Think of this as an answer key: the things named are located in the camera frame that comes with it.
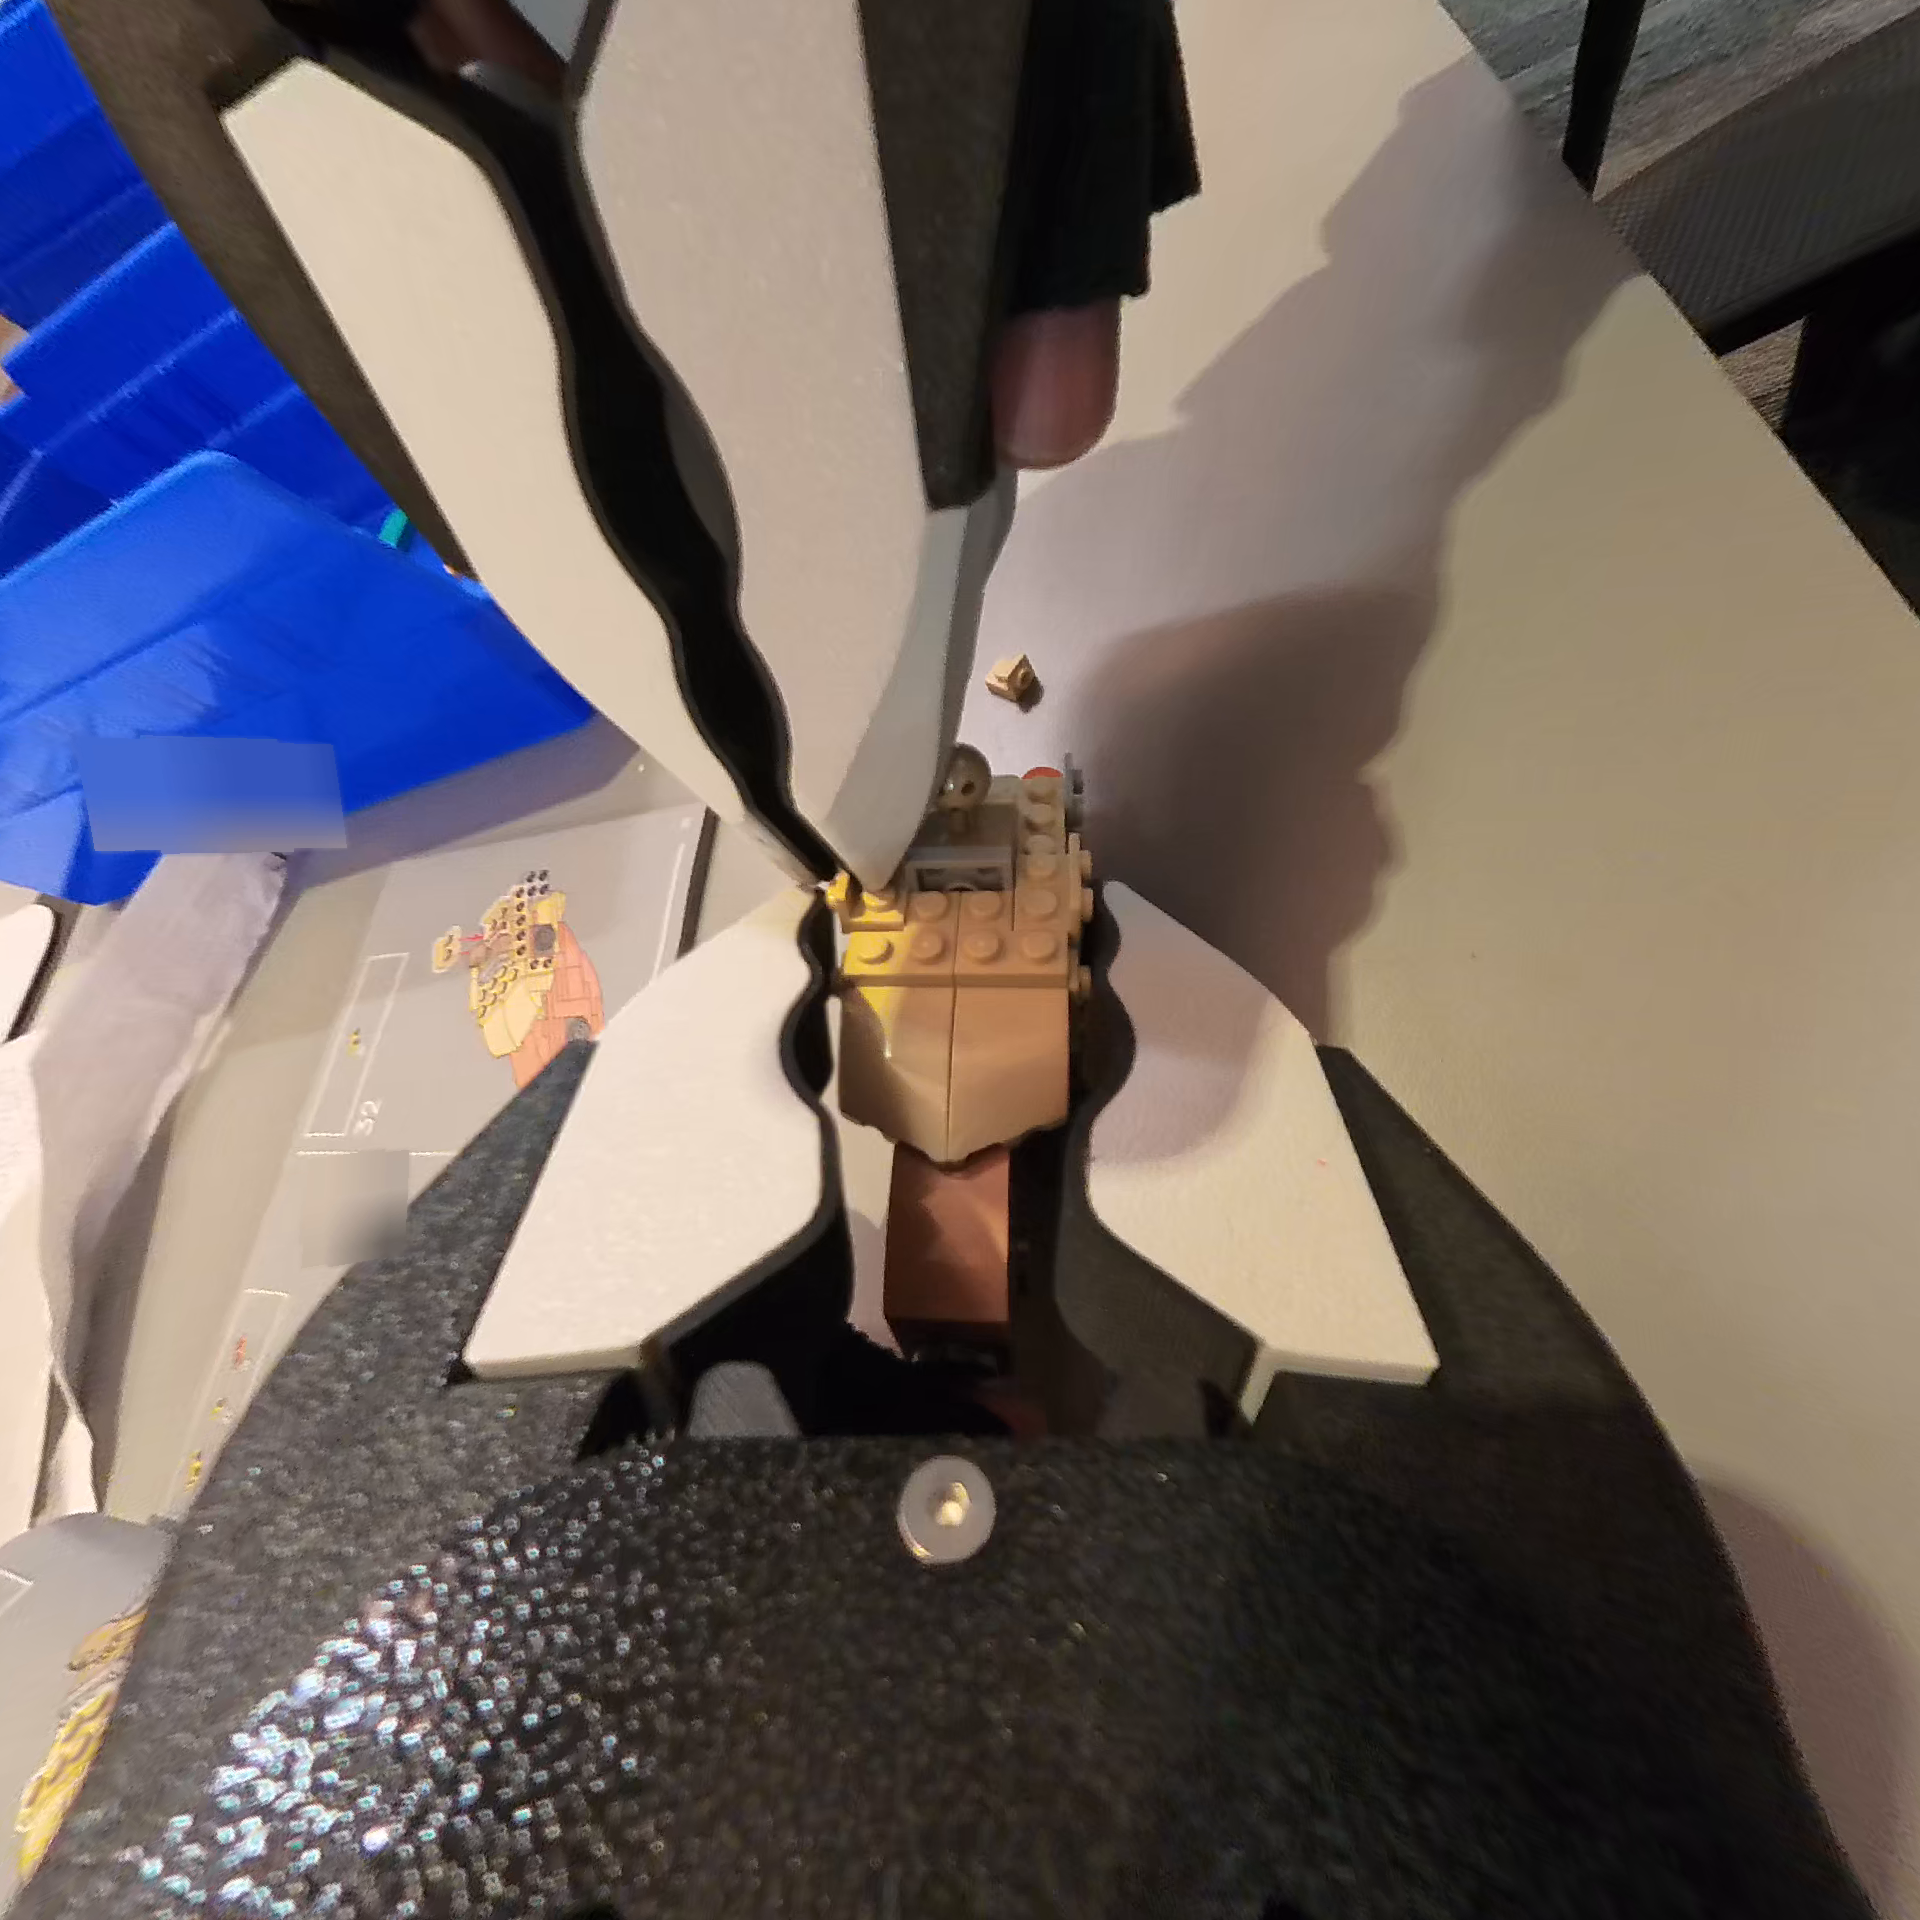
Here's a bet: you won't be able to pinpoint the blue plastic bin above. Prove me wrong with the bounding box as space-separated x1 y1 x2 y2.
0 449 597 913

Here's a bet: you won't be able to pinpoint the tan brick vehicle model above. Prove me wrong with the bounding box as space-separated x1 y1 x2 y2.
813 739 1096 1373

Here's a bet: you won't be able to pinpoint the stacked blue plastic bins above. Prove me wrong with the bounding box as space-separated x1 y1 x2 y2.
0 0 452 578

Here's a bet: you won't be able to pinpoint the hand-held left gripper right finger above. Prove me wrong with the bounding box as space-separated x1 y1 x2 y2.
1067 882 1443 1424

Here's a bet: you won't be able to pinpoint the white paper bag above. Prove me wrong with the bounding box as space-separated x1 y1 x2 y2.
0 852 291 1537

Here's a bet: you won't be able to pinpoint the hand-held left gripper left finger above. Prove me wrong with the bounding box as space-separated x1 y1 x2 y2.
460 900 836 1384

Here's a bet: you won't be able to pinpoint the grey instruction booklet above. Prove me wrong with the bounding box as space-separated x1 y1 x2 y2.
0 807 724 1893

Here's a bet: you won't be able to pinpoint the grey desk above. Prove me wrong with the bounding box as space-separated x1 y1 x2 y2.
135 0 1920 1920

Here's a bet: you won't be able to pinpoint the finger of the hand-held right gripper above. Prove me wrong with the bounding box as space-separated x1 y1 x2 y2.
216 57 840 880
568 0 1022 889

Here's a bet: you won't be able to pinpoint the person's right hand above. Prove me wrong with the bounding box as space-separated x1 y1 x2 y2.
988 298 1125 472

